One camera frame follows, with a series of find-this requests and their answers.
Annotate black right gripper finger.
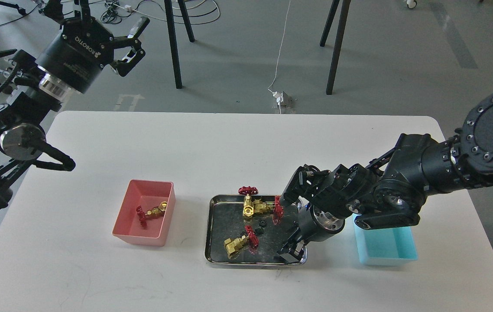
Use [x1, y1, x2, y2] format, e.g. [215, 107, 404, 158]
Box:
[277, 238, 297, 263]
[288, 243, 305, 263]

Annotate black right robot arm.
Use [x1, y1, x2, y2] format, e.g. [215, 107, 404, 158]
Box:
[277, 94, 493, 263]

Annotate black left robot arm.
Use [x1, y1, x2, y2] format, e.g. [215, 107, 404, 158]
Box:
[0, 0, 149, 209]

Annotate black gear centre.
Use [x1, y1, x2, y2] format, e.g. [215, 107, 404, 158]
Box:
[253, 226, 265, 236]

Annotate metal tray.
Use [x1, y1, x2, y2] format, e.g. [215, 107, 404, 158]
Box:
[204, 194, 308, 268]

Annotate pink plastic box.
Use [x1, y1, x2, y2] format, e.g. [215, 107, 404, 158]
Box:
[112, 179, 176, 246]

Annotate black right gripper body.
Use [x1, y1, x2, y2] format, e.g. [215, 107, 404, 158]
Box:
[292, 204, 345, 249]

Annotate brass valve red handle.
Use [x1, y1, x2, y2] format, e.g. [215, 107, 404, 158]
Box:
[253, 195, 284, 218]
[224, 225, 259, 259]
[136, 201, 169, 229]
[238, 186, 259, 218]

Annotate white cable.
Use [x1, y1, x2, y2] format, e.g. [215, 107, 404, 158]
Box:
[268, 0, 292, 114]

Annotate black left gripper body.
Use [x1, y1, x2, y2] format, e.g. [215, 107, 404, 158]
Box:
[36, 19, 114, 94]

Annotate blue plastic box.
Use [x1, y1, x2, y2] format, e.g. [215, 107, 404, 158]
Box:
[352, 215, 418, 266]

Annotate upright brass valve red handle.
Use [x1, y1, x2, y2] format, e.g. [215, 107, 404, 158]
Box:
[238, 186, 259, 218]

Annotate white power adapter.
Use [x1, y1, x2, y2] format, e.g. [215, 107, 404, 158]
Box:
[272, 91, 294, 109]

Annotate black stand leg right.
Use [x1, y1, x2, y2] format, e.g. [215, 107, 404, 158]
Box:
[319, 0, 351, 95]

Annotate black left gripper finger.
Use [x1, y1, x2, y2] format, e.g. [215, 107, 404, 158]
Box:
[109, 16, 150, 78]
[39, 0, 92, 24]

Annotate black floor cables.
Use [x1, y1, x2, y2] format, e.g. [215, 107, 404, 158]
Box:
[0, 0, 221, 31]

